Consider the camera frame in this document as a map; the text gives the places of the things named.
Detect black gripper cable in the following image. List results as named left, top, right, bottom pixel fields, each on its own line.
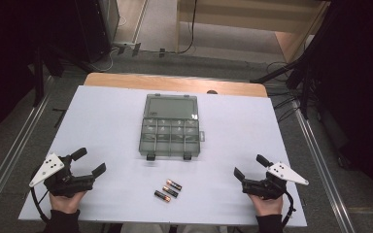
left=281, top=189, right=297, bottom=228
left=29, top=186, right=51, bottom=224

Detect grey power strip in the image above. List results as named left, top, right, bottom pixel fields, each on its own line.
left=112, top=41, right=143, bottom=57

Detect black metal stand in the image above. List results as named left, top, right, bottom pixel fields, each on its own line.
left=28, top=45, right=93, bottom=109
left=250, top=6, right=333, bottom=120

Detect clear grey compartment box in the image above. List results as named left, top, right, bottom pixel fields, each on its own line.
left=138, top=93, right=206, bottom=162

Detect person's right hand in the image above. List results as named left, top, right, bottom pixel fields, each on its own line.
left=248, top=193, right=285, bottom=217

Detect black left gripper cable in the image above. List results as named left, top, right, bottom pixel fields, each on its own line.
left=29, top=186, right=51, bottom=224

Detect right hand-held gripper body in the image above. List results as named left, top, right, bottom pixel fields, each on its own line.
left=241, top=161, right=310, bottom=201

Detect person's left hand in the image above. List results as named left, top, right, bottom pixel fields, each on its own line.
left=49, top=189, right=87, bottom=215

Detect black and copper battery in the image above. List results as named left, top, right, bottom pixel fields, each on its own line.
left=165, top=179, right=184, bottom=192
left=161, top=184, right=180, bottom=199
left=153, top=189, right=172, bottom=204

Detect beige wooden shelf unit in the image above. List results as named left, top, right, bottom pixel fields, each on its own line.
left=175, top=0, right=332, bottom=64

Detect black hanging cable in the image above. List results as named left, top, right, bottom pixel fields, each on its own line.
left=157, top=0, right=199, bottom=58

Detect metal floor rail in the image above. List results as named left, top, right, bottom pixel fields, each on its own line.
left=294, top=99, right=356, bottom=233
left=0, top=92, right=52, bottom=224

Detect white floor cable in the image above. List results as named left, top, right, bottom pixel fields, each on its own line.
left=88, top=48, right=116, bottom=73

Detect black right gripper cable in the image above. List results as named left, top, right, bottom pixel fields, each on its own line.
left=281, top=189, right=297, bottom=228

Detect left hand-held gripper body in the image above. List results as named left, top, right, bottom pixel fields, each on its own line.
left=28, top=152, right=95, bottom=199

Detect black floor cables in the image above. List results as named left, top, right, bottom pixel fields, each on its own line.
left=265, top=60, right=303, bottom=123

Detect black equipment cabinet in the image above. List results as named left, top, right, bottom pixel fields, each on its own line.
left=73, top=0, right=121, bottom=64

